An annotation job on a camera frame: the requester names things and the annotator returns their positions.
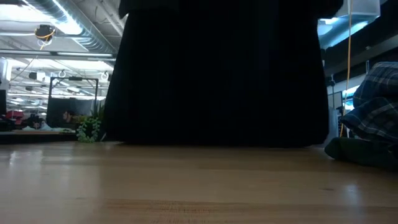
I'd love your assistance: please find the black cloth garment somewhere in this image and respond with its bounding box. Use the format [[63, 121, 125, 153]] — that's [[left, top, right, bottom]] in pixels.
[[103, 0, 343, 149]]

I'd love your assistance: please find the dark green button shirt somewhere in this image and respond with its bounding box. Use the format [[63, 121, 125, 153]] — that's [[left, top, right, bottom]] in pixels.
[[324, 136, 398, 170]]

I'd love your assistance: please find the blue plaid shirt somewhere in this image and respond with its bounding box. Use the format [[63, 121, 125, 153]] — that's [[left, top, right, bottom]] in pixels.
[[340, 61, 398, 144]]

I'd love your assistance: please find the small green potted plant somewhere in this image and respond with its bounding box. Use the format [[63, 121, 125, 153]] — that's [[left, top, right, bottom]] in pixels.
[[76, 105, 105, 144]]

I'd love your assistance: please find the person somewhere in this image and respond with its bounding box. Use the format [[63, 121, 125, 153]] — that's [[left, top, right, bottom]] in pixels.
[[62, 110, 80, 125]]

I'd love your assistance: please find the silver ceiling duct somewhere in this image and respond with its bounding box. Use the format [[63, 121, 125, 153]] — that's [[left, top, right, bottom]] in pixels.
[[26, 0, 118, 54]]

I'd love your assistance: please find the yellow hanging cable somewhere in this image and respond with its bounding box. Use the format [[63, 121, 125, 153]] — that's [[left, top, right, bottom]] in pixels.
[[339, 0, 354, 138]]

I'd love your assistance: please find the yellow black cord reel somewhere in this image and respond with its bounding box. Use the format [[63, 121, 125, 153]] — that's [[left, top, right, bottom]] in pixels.
[[34, 24, 57, 43]]

